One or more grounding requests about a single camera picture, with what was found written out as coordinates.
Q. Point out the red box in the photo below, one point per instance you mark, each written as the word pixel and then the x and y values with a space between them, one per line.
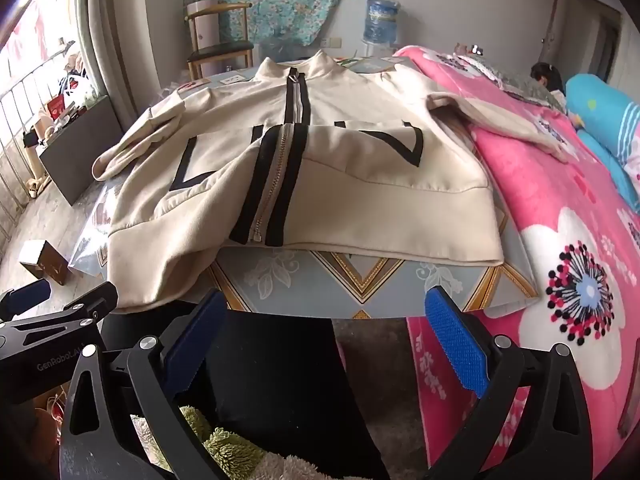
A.
pixel 56 107

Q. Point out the grey lace cloth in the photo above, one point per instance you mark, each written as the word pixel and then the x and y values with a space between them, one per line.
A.
pixel 520 82

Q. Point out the pink floral blanket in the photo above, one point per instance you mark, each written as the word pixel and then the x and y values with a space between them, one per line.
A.
pixel 550 200

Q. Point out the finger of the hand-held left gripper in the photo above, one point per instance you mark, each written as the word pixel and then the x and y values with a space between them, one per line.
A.
pixel 95 300
pixel 27 297

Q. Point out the white water dispenser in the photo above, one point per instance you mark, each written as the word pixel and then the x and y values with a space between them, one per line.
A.
pixel 372 50

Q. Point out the metal window railing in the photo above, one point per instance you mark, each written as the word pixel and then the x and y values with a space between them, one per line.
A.
pixel 30 74

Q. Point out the grey curtain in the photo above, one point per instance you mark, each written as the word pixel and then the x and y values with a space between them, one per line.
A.
pixel 107 35

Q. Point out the green white fuzzy garment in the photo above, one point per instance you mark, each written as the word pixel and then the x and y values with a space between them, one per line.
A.
pixel 230 450

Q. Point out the empty clear water jug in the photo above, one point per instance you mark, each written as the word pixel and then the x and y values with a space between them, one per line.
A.
pixel 277 50

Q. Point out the blue pillow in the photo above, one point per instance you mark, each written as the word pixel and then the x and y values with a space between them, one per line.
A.
pixel 600 105

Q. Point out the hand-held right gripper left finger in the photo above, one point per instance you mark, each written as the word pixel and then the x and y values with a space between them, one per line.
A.
pixel 195 345

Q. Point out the cardboard box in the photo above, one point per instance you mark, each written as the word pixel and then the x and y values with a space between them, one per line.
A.
pixel 42 260

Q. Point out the wall socket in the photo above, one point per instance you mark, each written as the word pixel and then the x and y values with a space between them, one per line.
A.
pixel 333 43

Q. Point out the fruit-print tablecloth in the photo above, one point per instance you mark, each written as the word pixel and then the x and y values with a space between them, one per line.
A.
pixel 325 285

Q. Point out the dark low cabinet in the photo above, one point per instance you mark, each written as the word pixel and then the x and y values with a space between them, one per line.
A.
pixel 80 150

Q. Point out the cream zip jacket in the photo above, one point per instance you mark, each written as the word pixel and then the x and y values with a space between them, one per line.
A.
pixel 350 160

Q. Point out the wooden chair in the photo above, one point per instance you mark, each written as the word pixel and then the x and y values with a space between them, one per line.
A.
pixel 220 52

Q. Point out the pink hanging garment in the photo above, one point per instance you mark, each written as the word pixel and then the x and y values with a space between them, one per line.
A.
pixel 35 25

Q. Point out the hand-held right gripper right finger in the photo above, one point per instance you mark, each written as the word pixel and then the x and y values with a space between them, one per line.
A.
pixel 455 340

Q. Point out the blue water jug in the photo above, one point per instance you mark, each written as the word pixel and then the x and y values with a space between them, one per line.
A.
pixel 382 20

